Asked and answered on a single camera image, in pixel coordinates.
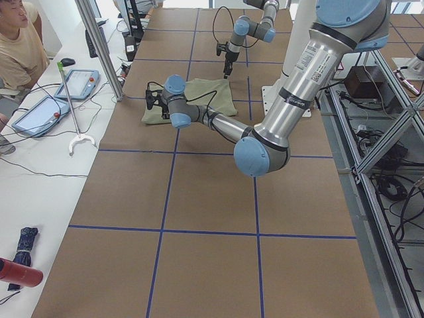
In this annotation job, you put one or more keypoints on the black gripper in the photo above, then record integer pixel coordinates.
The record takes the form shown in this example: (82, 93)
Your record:
(164, 106)
(229, 57)

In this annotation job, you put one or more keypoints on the olive green long-sleeve shirt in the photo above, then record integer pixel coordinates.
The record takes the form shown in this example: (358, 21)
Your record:
(215, 93)

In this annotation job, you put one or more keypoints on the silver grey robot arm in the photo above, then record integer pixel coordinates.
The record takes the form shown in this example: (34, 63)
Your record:
(244, 26)
(336, 28)

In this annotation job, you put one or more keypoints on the far blue teach pendant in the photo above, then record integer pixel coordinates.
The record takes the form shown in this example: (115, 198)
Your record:
(81, 83)

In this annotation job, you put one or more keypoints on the blue teach pendant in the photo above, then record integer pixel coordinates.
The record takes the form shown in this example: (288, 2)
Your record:
(81, 83)
(41, 118)

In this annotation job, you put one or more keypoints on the black keyboard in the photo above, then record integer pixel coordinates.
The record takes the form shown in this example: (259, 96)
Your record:
(90, 44)

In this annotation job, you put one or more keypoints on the black computer mouse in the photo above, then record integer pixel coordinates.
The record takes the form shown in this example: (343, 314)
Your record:
(67, 62)

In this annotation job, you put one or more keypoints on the white reacher grabber stick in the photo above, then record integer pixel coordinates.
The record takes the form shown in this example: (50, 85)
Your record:
(79, 137)

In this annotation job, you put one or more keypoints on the near blue teach pendant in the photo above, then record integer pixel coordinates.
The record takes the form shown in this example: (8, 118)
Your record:
(41, 118)

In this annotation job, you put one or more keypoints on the person in beige shirt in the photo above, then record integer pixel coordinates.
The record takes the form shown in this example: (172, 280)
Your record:
(23, 57)

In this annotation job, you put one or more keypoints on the folded navy blue umbrella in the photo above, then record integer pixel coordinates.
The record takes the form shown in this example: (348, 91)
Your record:
(23, 257)

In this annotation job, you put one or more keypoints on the red cylindrical bottle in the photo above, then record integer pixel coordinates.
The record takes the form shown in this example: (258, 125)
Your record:
(19, 274)

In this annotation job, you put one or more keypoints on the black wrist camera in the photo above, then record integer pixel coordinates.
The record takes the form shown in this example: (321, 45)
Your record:
(153, 98)
(221, 48)

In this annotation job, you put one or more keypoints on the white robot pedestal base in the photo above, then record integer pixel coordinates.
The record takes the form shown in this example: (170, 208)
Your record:
(299, 38)

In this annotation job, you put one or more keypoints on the aluminium frame post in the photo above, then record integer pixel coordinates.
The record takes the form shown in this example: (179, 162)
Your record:
(88, 18)

